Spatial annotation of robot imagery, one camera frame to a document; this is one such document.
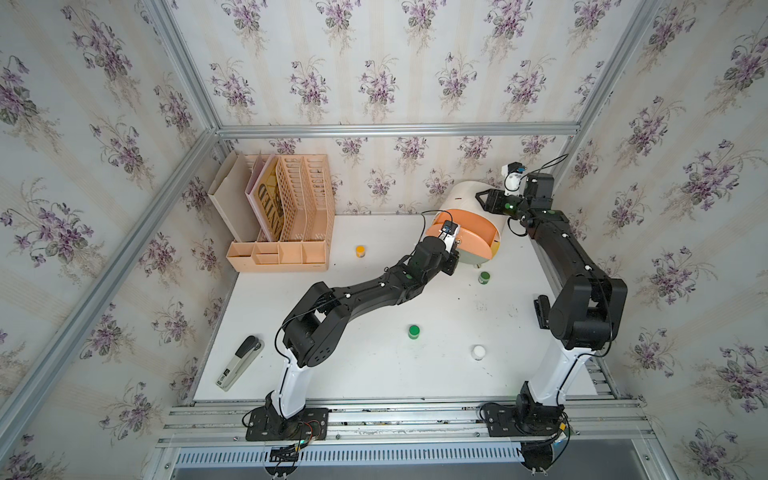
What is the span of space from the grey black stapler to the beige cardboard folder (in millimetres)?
361

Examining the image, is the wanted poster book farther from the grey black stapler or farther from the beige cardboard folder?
the grey black stapler

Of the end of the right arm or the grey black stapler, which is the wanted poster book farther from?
the end of the right arm

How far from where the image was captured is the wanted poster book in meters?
0.90

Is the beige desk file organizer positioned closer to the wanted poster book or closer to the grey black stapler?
the wanted poster book

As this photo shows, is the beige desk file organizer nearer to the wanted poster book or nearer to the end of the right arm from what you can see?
the wanted poster book

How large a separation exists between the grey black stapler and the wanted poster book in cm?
36

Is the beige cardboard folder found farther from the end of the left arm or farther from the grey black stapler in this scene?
the end of the left arm

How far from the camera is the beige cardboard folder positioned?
878 millimetres

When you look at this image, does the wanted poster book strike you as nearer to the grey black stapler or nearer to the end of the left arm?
the grey black stapler

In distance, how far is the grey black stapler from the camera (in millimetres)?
795

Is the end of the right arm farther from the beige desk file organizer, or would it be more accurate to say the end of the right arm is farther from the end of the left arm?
the beige desk file organizer

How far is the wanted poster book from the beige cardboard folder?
2 centimetres
